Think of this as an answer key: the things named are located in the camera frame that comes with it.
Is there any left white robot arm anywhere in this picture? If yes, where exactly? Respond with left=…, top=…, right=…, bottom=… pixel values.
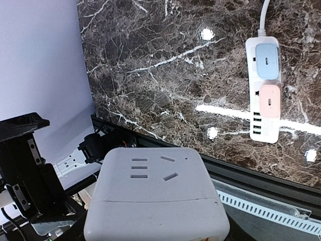
left=1, top=112, right=106, bottom=240

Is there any white power strip cable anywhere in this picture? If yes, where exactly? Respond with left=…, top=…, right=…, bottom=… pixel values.
left=257, top=0, right=271, bottom=38

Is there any white cube socket adapter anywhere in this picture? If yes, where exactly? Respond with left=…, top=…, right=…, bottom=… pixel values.
left=84, top=147, right=230, bottom=240

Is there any white slotted cable duct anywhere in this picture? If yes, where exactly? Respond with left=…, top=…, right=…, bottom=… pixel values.
left=217, top=190, right=320, bottom=237

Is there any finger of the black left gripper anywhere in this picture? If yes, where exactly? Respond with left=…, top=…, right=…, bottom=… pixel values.
left=1, top=112, right=50, bottom=142

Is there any pink plug charger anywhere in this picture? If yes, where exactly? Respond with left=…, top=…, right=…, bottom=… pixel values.
left=259, top=84, right=281, bottom=118

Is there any blue plug charger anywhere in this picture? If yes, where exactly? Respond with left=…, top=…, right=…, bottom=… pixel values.
left=255, top=43, right=279, bottom=80

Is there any white power strip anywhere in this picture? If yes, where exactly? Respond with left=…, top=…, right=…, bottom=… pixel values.
left=245, top=36, right=282, bottom=144

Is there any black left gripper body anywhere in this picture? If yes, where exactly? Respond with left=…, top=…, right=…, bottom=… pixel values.
left=0, top=133, right=66, bottom=241

